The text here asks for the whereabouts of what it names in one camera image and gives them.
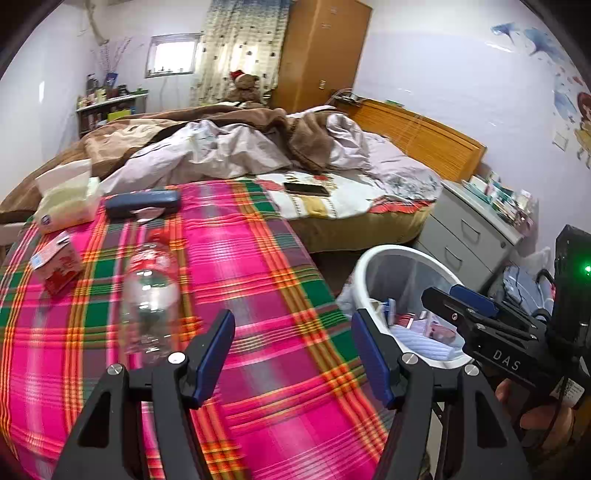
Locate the grey drawer cabinet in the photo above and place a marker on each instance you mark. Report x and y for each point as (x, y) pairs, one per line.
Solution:
(467, 236)

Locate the teddy bear with hat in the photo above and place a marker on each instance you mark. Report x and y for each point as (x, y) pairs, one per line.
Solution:
(245, 88)

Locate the white shelf with items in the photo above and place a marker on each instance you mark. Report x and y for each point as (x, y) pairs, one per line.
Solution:
(93, 114)

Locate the patterned curtain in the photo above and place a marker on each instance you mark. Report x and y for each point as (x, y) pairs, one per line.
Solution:
(239, 35)

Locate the window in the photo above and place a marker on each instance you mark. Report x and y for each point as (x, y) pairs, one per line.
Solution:
(172, 55)

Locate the red white small carton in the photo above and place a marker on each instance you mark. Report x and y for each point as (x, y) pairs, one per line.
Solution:
(57, 263)

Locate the pink plaid blanket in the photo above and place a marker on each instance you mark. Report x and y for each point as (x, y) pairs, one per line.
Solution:
(292, 401)

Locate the wooden bed headboard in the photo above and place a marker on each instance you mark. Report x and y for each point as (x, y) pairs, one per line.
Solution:
(452, 154)

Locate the wooden wardrobe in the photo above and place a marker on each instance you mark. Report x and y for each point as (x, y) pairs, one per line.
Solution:
(321, 52)

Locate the floral bed sheet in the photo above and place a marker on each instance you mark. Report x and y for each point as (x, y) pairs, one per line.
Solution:
(358, 215)

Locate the items on cabinet top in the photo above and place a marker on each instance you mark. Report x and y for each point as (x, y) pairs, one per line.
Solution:
(515, 208)

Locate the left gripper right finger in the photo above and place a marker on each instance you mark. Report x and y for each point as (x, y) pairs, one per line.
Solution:
(477, 440)

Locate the right hand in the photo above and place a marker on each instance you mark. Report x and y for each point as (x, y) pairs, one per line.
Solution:
(560, 419)

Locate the white trash bin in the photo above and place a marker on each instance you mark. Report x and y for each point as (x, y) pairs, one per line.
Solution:
(388, 281)

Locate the black smartphone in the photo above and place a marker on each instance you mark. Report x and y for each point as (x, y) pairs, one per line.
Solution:
(306, 189)

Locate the pale pink duvet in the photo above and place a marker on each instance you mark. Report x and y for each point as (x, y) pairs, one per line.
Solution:
(316, 142)

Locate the dark blue glasses case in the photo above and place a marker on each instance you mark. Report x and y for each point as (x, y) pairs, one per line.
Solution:
(126, 205)

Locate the clear plastic bottle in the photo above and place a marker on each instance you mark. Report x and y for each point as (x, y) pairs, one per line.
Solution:
(149, 310)

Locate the tissue pack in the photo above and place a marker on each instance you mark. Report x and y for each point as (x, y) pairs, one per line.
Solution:
(70, 195)

